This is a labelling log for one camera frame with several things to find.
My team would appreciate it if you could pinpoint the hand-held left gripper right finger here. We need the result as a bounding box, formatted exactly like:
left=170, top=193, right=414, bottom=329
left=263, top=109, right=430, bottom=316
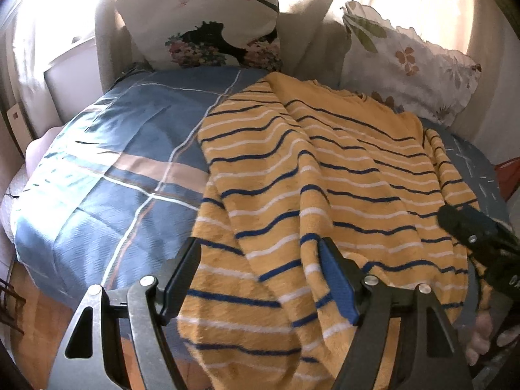
left=318, top=236, right=476, bottom=390

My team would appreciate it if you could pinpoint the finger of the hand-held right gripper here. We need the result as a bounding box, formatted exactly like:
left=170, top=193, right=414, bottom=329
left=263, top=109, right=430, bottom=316
left=438, top=204, right=520, bottom=261

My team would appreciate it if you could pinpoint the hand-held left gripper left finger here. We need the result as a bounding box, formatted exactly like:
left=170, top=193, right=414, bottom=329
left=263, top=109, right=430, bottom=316
left=48, top=236, right=202, bottom=390

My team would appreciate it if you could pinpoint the yellow striped sweater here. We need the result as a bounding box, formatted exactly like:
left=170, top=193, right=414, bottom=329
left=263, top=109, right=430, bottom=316
left=177, top=72, right=494, bottom=390

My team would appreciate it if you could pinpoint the person's right hand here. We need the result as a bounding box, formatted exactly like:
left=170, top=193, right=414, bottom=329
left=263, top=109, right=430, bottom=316
left=465, top=308, right=520, bottom=368

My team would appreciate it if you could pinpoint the red cloth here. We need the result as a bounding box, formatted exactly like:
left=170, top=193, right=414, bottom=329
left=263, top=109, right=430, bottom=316
left=493, top=158, right=520, bottom=202

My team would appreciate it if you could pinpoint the blue plaid bed sheet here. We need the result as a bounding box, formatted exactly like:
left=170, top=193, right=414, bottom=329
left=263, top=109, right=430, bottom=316
left=10, top=65, right=510, bottom=390

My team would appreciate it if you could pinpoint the dark metal rack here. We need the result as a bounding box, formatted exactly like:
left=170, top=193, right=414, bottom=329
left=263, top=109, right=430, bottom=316
left=0, top=278, right=27, bottom=336

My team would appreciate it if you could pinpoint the leaf print pillow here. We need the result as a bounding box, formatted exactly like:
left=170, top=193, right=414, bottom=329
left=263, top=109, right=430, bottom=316
left=339, top=0, right=482, bottom=127

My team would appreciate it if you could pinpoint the pale pink cushion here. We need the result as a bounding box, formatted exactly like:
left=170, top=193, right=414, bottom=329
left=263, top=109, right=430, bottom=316
left=24, top=125, right=63, bottom=181

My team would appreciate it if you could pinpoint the beige headboard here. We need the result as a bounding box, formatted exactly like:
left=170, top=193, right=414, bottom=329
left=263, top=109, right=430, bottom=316
left=95, top=0, right=346, bottom=90

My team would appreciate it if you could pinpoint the bird print pillow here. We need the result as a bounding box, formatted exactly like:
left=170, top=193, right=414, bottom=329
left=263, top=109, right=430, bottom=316
left=115, top=0, right=284, bottom=73

